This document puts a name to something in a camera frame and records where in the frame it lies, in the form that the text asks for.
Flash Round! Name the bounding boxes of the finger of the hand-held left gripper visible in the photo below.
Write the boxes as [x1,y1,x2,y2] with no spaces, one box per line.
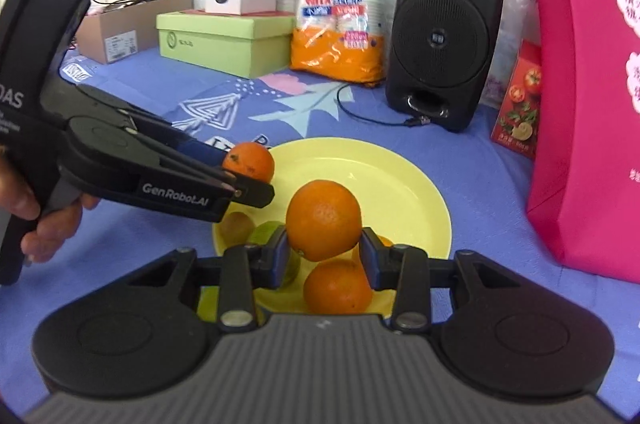
[164,155,277,210]
[75,84,235,171]

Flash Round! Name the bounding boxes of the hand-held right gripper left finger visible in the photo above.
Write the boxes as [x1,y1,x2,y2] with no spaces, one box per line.
[125,228,292,331]

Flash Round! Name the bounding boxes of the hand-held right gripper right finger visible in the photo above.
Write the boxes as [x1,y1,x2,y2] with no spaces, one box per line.
[359,227,527,331]

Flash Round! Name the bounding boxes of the small spotted orange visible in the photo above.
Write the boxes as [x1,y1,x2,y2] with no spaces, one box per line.
[221,142,276,183]

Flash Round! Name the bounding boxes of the large orange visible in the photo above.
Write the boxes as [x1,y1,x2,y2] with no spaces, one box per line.
[285,180,363,263]

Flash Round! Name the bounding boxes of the yellow plate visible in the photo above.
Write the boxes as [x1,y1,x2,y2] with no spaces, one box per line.
[196,137,454,322]

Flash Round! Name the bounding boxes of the person's left hand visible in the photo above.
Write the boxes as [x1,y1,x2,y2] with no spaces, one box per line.
[0,154,102,265]

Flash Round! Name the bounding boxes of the green citrus fruit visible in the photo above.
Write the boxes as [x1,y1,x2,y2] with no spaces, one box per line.
[247,221,303,291]

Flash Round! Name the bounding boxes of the brownish green kiwi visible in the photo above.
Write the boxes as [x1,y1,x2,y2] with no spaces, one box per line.
[220,211,255,245]

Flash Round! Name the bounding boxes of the brown cardboard box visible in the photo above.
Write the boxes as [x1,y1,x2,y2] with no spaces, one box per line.
[74,0,194,65]

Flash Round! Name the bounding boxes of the green shoe box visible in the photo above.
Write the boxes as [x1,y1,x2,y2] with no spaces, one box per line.
[155,10,297,80]

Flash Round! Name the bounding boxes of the blue printed tablecloth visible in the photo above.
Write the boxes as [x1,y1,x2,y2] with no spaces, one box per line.
[0,40,640,407]

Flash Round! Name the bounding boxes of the bag of paper cups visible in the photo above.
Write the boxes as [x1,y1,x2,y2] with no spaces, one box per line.
[289,0,392,87]

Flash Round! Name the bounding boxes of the red tomato print box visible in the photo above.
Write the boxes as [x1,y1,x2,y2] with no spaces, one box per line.
[489,39,544,161]

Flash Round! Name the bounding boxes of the black speaker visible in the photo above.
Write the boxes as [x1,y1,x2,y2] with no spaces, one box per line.
[384,0,507,133]

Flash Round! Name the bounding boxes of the pink shopping bag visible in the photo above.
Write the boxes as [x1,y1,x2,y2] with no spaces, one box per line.
[526,0,640,289]

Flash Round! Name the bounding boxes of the black speaker cable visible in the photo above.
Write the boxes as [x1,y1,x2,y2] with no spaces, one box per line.
[336,82,432,128]

